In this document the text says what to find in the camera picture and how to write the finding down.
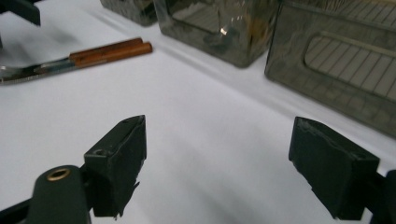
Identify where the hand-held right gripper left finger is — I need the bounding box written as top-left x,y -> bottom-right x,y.
83,114 -> 148,218

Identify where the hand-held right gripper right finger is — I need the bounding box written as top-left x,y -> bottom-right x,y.
288,116 -> 381,221

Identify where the wooden-handled fork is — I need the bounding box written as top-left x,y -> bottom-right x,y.
0,36 -> 144,78

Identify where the wooden-handled knife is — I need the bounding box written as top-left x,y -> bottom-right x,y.
0,41 -> 153,87

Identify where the smoky transparent plastic bin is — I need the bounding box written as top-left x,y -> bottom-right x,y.
99,0 -> 158,27
152,0 -> 281,69
264,0 -> 396,139

